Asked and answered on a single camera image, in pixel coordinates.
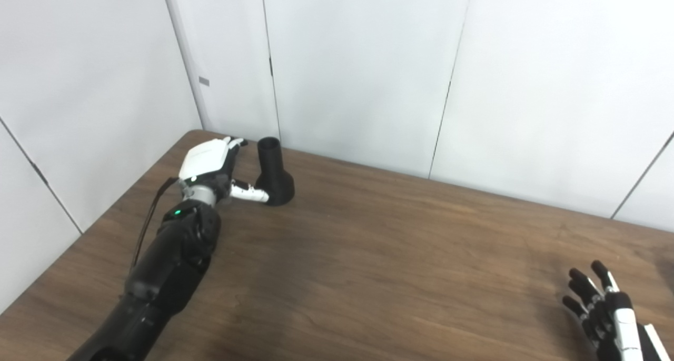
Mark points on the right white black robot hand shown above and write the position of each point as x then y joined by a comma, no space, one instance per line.
613,324

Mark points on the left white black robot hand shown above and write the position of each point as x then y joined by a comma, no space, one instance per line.
202,161

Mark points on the black flared nozzle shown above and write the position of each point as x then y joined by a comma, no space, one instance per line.
276,184

